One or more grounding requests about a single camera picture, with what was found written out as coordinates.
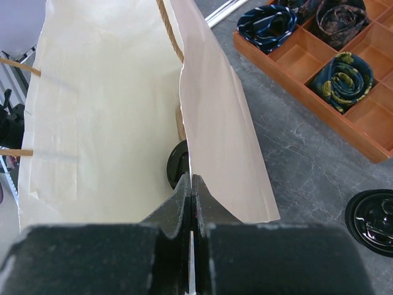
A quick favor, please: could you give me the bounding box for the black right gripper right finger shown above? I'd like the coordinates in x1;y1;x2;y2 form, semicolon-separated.
192;175;373;294

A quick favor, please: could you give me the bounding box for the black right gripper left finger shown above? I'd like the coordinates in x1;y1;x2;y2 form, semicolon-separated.
1;174;190;294

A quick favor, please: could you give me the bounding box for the black cup lid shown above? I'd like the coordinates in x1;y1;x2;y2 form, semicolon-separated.
166;140;189;189

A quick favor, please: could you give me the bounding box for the kraft paper bag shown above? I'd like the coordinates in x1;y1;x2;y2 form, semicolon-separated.
18;1;279;228

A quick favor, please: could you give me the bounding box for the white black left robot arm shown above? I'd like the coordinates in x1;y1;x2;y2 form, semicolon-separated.
1;88;25;149

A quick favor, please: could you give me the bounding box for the white straw pack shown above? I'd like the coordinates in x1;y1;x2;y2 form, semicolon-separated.
205;0;248;28

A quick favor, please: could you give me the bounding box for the black lid stack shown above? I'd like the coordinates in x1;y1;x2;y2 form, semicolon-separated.
344;189;392;258

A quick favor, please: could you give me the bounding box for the green yellow coiled band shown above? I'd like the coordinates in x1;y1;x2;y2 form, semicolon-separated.
308;52;374;114

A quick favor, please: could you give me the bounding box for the orange compartment tray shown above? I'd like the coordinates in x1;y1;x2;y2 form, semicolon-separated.
233;1;392;163

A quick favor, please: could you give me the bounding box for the blue striped coiled band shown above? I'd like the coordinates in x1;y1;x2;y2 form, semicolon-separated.
237;4;298;54

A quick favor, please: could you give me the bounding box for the brown black coiled band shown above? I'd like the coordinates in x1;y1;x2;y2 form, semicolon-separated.
313;0;370;50

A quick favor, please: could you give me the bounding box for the dark coiled band left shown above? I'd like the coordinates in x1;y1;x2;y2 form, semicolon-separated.
278;0;322;25

